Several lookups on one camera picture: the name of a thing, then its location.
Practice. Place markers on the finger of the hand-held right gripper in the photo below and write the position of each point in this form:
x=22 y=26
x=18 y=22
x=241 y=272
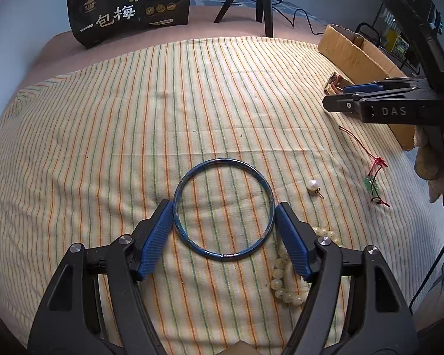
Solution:
x=340 y=104
x=366 y=88

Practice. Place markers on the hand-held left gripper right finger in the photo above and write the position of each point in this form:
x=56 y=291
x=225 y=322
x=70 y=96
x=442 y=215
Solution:
x=293 y=237

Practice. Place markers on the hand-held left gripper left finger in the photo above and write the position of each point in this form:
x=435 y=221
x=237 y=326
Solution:
x=158 y=237

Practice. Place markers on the blue bangle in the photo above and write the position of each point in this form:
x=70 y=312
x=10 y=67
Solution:
x=177 y=207

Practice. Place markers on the person's right hand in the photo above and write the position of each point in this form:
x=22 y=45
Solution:
x=431 y=159

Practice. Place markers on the cardboard box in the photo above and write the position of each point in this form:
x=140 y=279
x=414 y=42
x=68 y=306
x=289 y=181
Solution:
x=355 y=53

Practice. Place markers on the pearl earring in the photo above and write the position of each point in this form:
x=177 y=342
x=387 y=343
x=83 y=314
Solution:
x=313 y=185

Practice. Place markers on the striped yellow cloth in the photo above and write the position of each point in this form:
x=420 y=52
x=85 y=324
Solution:
x=133 y=118

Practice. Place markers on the pink bed sheet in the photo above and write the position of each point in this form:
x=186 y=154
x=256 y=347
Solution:
x=222 y=29

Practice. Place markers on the black printed snack bag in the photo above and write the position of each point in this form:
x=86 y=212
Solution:
x=129 y=7

